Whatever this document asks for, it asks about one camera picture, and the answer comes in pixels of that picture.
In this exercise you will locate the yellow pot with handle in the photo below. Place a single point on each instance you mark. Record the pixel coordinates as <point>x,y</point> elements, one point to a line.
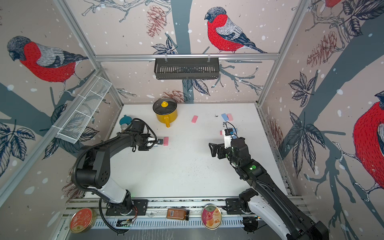
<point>167,119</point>

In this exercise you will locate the blue block far right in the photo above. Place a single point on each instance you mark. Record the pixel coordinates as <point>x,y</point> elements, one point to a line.
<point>225,117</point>

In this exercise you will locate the white wire basket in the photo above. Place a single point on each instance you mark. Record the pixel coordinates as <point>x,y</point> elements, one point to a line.
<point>80,117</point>

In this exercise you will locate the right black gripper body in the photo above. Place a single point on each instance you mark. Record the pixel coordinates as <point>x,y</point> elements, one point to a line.
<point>235,161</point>

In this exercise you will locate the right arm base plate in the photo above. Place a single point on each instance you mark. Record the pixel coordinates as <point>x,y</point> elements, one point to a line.
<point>236,206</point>

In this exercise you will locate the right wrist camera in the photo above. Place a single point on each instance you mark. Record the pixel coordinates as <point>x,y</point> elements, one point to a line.
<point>228,136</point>

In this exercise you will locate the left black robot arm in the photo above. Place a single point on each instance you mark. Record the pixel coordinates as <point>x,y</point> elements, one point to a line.
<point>92,169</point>

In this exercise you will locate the black hanging shelf basket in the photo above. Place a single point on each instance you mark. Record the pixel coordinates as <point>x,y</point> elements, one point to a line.
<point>187,69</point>

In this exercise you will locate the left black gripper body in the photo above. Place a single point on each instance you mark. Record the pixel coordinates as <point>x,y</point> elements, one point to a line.
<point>144,141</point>

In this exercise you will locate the teal lid jar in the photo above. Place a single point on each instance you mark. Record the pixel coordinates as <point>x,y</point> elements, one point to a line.
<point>125,120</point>

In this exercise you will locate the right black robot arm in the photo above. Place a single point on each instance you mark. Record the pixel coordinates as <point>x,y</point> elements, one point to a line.
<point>264,198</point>

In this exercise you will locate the brown packet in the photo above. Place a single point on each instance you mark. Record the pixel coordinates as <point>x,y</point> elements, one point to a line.
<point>178,214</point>

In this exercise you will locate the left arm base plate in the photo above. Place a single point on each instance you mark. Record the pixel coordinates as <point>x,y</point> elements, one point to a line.
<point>135,207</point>

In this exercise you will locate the red round tin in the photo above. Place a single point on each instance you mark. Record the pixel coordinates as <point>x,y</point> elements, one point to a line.
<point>83,220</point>

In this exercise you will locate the pink round cup lid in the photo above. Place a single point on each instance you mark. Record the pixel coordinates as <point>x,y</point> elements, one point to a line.
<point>211,217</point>

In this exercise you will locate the glass lid yellow knob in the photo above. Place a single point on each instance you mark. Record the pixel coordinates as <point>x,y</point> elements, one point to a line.
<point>164,106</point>

